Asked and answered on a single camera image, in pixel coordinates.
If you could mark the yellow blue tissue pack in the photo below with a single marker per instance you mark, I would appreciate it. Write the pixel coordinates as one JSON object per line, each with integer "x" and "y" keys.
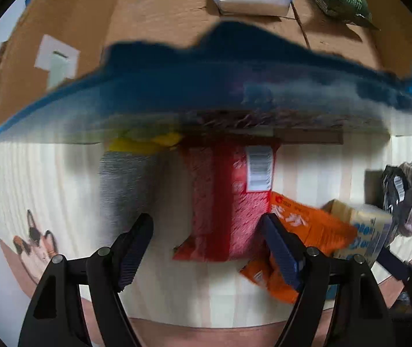
{"x": 363, "y": 230}

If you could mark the orange snack packet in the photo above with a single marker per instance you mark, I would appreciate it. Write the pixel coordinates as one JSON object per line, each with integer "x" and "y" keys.
{"x": 314, "y": 227}

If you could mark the silver scrubber with yellow handle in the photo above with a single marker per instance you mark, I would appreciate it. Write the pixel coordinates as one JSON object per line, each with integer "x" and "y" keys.
{"x": 129, "y": 172}

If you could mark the red snack packet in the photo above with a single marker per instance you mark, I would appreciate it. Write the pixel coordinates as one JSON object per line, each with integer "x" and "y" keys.
{"x": 232, "y": 178}

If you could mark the black wipes packet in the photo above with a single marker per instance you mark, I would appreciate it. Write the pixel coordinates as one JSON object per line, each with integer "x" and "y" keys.
{"x": 394, "y": 185}

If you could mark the cardboard box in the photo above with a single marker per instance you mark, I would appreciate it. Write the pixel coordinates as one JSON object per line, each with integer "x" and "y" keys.
{"x": 84, "y": 71}

